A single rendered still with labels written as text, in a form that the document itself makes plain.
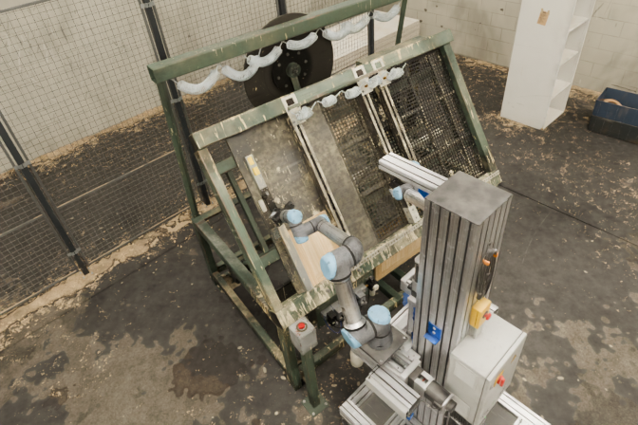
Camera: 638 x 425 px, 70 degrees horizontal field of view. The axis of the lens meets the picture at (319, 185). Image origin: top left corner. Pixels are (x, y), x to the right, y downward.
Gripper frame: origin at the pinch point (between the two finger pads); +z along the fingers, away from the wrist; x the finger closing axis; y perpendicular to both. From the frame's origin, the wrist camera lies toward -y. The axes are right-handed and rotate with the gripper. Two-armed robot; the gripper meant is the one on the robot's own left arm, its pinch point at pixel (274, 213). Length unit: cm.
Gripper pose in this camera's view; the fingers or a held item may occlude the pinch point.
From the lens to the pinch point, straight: 278.8
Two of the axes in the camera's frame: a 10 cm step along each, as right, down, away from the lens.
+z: -4.6, 0.6, 8.9
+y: -6.1, 7.1, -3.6
